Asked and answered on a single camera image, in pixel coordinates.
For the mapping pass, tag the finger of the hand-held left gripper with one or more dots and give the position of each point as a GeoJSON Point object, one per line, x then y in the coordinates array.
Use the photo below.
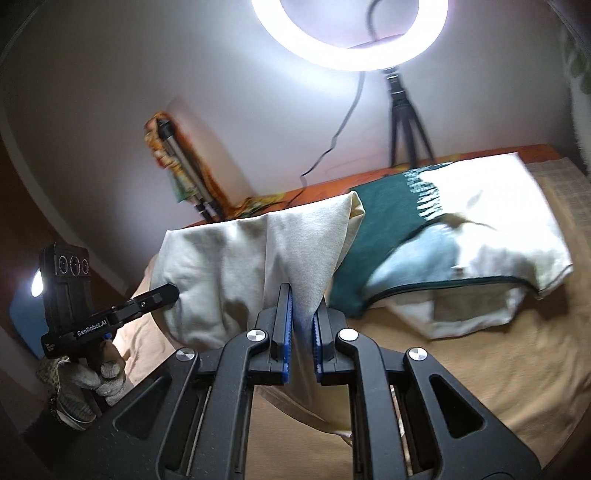
{"type": "Point", "coordinates": [159, 295]}

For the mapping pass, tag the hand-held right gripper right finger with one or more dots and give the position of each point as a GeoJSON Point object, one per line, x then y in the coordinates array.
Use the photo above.
{"type": "Point", "coordinates": [317, 346]}

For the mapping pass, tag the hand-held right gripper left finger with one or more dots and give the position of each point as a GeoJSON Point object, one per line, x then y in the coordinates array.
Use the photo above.
{"type": "Point", "coordinates": [288, 337]}

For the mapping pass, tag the white camisole top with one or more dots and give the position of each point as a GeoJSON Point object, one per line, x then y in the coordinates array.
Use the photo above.
{"type": "Point", "coordinates": [221, 277]}

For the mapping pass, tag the person's left hand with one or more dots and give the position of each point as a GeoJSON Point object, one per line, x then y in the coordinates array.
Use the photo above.
{"type": "Point", "coordinates": [76, 376]}

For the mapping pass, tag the white clip desk lamp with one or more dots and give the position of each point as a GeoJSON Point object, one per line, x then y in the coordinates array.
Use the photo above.
{"type": "Point", "coordinates": [37, 286]}

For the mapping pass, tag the silver folded tripod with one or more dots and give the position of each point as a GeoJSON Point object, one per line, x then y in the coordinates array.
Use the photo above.
{"type": "Point", "coordinates": [184, 166]}

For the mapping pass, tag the green white printed garment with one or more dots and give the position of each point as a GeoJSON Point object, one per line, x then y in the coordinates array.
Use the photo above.
{"type": "Point", "coordinates": [383, 221]}

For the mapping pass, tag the white folded garment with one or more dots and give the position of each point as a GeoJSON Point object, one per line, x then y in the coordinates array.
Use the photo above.
{"type": "Point", "coordinates": [461, 318]}

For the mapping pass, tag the orange patterned scarf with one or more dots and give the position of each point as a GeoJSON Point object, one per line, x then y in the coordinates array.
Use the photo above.
{"type": "Point", "coordinates": [154, 138]}

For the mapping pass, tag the beige blanket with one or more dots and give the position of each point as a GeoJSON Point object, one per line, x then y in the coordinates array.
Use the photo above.
{"type": "Point", "coordinates": [485, 369]}

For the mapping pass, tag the beige checked cloth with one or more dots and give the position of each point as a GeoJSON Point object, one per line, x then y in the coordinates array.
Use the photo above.
{"type": "Point", "coordinates": [568, 184]}

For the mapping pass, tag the black gooseneck phone holder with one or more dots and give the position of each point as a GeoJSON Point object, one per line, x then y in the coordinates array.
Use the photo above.
{"type": "Point", "coordinates": [375, 18]}

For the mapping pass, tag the green white striped blanket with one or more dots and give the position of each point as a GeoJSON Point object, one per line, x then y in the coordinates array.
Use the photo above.
{"type": "Point", "coordinates": [577, 92]}

